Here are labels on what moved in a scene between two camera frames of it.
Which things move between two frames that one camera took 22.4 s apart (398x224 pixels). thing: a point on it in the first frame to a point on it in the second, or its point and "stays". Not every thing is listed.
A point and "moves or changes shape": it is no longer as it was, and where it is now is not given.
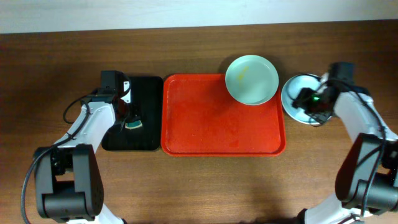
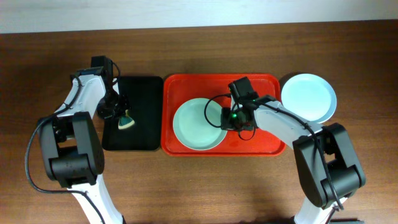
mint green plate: [252, 79] to [214, 113]
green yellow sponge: [134, 124] moves or changes shape
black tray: [147, 95] stays
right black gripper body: [318, 106] to [232, 123]
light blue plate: [290, 93] stays
